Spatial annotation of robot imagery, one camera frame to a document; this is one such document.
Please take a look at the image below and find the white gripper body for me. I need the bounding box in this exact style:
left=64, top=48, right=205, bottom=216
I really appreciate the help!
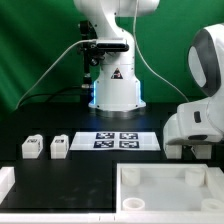
left=163, top=99, right=224, bottom=145

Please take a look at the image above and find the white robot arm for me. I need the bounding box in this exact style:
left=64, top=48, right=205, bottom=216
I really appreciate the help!
left=73, top=0, right=224, bottom=145

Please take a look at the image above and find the white sheet with markers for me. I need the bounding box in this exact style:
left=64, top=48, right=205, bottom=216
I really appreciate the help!
left=70, top=131, right=160, bottom=151

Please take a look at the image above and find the black camera on stand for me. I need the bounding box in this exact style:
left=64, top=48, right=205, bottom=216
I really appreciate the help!
left=77, top=20, right=130, bottom=111

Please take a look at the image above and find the black cable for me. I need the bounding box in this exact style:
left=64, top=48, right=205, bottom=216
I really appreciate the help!
left=18, top=86, right=84, bottom=108

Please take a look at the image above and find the grey camera cable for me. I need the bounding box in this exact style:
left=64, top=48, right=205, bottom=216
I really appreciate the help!
left=14, top=39, right=98, bottom=109

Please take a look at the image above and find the white obstacle left bracket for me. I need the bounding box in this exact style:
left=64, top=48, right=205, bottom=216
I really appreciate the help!
left=0, top=167, right=15, bottom=204

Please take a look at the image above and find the white front rail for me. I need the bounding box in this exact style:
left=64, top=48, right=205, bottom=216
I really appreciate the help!
left=0, top=213, right=224, bottom=224

